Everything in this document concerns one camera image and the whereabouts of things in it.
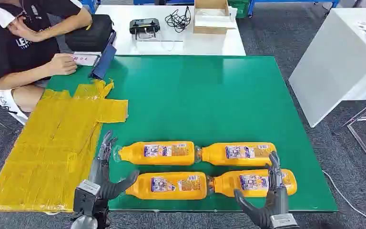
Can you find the person's right hand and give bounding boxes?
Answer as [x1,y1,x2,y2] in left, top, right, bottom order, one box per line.
[46,53,78,76]

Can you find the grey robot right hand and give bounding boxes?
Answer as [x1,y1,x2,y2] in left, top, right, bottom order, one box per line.
[233,151,290,229]

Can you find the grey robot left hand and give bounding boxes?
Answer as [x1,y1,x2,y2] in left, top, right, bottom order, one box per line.
[89,130,141,200]

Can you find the person's left hand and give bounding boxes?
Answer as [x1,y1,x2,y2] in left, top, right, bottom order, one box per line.
[8,16,43,43]

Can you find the white printed card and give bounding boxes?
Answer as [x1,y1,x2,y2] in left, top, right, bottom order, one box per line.
[71,53,101,67]

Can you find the orange drink bottle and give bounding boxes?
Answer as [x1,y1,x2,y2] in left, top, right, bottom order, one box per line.
[194,142,278,167]
[113,141,197,166]
[206,169,298,198]
[124,172,209,201]

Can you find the person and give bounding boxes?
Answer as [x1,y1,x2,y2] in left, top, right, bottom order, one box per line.
[0,0,92,125]

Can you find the black bag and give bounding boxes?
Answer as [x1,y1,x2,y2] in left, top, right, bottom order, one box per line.
[64,14,116,53]

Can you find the blue tablet case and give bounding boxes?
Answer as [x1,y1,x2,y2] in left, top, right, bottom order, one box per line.
[89,31,118,80]

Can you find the yellow taped sheet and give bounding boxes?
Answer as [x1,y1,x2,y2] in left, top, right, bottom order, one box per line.
[0,79,129,213]

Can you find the blue chair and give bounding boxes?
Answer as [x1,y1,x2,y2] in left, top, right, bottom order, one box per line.
[81,0,102,15]

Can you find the black remote controller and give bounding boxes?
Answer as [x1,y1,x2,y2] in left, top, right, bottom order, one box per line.
[129,18,161,40]

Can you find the clear acrylic stand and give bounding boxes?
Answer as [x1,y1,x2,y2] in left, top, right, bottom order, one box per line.
[135,31,184,53]

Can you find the green table mat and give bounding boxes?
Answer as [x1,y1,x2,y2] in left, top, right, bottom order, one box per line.
[45,55,339,213]

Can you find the white table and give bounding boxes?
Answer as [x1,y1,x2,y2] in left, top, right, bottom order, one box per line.
[94,4,246,57]

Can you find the white desk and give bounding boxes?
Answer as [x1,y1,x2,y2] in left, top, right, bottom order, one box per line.
[288,8,366,129]

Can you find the cardboard box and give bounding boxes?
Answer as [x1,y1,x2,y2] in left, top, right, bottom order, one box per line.
[193,0,238,35]

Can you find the green crate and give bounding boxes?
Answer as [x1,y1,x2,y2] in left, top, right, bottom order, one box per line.
[228,0,250,19]

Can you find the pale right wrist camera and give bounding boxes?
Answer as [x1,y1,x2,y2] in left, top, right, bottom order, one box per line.
[269,213,300,229]

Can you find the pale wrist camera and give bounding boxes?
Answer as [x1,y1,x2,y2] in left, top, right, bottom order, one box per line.
[73,179,102,216]
[269,213,300,229]

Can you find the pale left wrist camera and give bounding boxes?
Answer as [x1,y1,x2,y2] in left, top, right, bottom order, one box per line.
[73,179,102,216]

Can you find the white floor cable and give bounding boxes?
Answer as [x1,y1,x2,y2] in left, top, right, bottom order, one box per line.
[322,170,366,229]

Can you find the black coiled cable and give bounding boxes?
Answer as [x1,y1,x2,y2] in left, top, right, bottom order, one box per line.
[164,5,192,33]

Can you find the blue metal frame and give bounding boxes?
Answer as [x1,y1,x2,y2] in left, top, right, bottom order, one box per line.
[247,0,341,18]

